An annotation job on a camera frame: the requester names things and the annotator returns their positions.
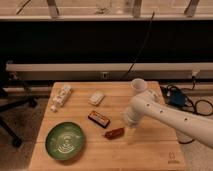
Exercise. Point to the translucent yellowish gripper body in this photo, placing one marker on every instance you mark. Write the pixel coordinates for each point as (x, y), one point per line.
(129, 134)

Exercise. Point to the red brown pepper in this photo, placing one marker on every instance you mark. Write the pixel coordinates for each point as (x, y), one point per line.
(114, 133)

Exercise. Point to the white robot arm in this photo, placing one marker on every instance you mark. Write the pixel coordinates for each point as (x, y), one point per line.
(146, 103)

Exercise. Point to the dark red rectangular box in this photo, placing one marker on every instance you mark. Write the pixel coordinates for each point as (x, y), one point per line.
(99, 119)

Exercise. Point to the white plastic cup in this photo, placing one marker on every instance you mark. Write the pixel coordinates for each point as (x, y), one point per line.
(138, 85)

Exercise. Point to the blue power adapter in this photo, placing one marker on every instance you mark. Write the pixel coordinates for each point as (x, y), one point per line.
(177, 98)

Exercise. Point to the grey baseboard heater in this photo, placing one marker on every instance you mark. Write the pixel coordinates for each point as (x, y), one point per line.
(113, 71)

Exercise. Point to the green ceramic bowl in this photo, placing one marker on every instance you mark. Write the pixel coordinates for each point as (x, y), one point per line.
(64, 141)

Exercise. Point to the white plastic bottle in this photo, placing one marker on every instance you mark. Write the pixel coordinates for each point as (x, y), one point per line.
(62, 96)

